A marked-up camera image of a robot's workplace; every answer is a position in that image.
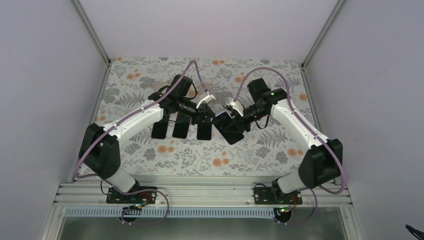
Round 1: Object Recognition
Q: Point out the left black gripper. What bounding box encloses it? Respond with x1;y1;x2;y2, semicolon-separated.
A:
177;96;219;126

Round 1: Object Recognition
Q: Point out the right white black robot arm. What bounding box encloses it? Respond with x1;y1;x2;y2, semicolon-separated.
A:
215;78;343;204

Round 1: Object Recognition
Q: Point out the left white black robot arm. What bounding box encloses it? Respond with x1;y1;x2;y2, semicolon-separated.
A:
74;74;215;203

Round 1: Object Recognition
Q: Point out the floral table mat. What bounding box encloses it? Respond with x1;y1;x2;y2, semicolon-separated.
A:
95;57;313;177

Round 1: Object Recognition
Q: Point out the black object bottom corner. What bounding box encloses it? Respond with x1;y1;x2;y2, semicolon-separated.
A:
405;224;424;240

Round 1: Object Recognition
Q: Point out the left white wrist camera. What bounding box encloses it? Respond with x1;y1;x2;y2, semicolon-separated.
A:
196;92;216;109

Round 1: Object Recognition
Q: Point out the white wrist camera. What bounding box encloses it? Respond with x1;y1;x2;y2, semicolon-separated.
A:
196;92;216;109
223;97;245;117

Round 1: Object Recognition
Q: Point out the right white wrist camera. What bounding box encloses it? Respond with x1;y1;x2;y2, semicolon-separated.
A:
223;97;245;117

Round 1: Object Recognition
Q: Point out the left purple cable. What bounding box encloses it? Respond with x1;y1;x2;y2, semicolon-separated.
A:
73;60;210;226

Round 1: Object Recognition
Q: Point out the purple cable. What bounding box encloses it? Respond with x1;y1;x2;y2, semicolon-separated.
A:
231;67;347;227
73;60;210;226

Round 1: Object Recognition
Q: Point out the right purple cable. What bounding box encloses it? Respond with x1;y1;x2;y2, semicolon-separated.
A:
231;67;347;227

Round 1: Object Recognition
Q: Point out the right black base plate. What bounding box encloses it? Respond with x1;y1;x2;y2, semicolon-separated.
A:
253;185;303;205

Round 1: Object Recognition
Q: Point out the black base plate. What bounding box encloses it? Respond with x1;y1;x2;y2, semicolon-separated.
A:
253;185;303;205
105;186;158;205

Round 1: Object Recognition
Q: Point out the slotted grey cable duct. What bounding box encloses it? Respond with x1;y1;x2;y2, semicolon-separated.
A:
64;206;275;219

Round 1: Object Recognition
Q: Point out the aluminium rail frame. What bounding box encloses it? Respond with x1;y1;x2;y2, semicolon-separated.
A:
41;176;363;240

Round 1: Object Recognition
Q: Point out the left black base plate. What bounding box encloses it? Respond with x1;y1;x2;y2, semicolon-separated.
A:
105;186;158;205

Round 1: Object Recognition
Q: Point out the left aluminium corner post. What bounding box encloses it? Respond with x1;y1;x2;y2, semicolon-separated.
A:
71;0;111;66

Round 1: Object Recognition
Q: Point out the aluminium corner post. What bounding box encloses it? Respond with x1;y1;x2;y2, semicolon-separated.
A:
301;0;346;69
71;0;111;66

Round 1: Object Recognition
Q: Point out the right aluminium corner post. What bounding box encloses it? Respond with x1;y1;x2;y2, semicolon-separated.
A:
301;0;346;69

